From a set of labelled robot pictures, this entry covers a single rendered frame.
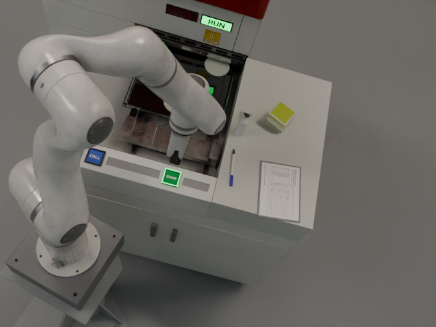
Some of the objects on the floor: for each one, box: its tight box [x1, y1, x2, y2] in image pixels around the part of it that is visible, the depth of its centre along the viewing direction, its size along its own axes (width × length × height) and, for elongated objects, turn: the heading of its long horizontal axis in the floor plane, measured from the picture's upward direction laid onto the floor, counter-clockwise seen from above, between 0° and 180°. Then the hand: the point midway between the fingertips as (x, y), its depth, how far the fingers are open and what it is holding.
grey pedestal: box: [0, 214, 127, 327], centre depth 192 cm, size 51×44×82 cm
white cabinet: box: [84, 91, 298, 285], centre depth 224 cm, size 64×96×82 cm, turn 73°
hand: (176, 157), depth 149 cm, fingers closed
